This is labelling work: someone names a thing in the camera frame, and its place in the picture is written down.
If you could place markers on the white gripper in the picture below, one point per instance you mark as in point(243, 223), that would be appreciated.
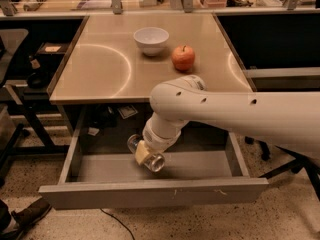
point(157, 141)

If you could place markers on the silver redbull can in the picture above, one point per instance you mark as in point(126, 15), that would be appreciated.
point(156, 161)

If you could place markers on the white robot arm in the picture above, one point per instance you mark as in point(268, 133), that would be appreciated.
point(290, 120)

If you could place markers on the open grey top drawer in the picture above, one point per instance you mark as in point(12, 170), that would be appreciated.
point(205, 166)

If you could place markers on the white paper tag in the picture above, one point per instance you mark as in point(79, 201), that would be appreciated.
point(127, 111)

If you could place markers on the grey cabinet desk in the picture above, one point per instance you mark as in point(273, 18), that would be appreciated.
point(107, 66)

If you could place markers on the red apple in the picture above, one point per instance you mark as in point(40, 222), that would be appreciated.
point(183, 57)

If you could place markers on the black side stand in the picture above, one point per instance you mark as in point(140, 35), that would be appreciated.
point(26, 81)

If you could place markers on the white ceramic bowl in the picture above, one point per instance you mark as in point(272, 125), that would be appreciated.
point(151, 40)

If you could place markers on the brown shoe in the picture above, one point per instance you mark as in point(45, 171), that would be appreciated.
point(32, 214)

